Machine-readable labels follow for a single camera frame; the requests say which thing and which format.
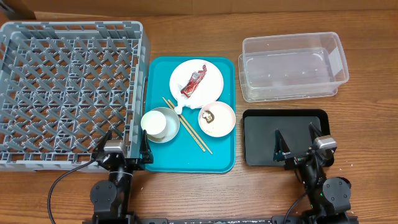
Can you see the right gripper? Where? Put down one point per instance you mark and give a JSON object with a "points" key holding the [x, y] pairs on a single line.
{"points": [[301, 158]]}

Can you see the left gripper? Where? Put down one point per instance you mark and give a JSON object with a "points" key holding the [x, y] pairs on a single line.
{"points": [[145, 153]]}

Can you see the white paper cup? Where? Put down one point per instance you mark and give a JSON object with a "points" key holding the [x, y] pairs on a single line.
{"points": [[155, 124]]}

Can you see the grey shallow bowl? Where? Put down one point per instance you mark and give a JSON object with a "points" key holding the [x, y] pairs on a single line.
{"points": [[172, 125]]}

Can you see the white napkin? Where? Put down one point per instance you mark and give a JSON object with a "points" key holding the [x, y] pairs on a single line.
{"points": [[182, 100]]}

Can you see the pink bowl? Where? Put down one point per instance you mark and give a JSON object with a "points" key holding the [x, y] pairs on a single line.
{"points": [[224, 122]]}

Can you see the red snack wrapper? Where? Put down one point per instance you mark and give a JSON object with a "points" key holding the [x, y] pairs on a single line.
{"points": [[193, 82]]}

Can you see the brown food scrap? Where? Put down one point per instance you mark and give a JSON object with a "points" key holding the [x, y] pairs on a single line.
{"points": [[208, 116]]}

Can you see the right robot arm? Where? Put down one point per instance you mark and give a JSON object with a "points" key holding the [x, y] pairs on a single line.
{"points": [[325, 200]]}

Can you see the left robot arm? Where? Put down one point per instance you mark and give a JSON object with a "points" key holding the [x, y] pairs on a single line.
{"points": [[110, 197]]}

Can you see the black tray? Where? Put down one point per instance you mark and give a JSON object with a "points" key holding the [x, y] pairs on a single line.
{"points": [[259, 128]]}

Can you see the teal serving tray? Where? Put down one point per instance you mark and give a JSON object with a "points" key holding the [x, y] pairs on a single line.
{"points": [[182, 153]]}

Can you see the lower wooden chopstick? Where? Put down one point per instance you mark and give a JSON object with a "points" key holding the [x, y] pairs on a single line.
{"points": [[186, 127]]}

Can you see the wooden chopstick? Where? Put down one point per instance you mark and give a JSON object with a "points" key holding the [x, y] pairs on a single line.
{"points": [[186, 127], [198, 136]]}

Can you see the upper wooden chopstick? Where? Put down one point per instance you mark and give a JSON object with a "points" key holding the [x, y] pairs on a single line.
{"points": [[198, 136]]}

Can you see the clear plastic bin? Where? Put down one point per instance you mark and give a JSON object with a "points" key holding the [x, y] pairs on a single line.
{"points": [[292, 66]]}

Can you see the grey dish rack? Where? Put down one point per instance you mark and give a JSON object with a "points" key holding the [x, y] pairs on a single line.
{"points": [[64, 85]]}

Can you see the white round plate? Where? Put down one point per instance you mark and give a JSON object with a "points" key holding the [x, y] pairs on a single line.
{"points": [[209, 89]]}

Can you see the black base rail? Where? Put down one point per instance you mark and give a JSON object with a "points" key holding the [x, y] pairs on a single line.
{"points": [[217, 221]]}

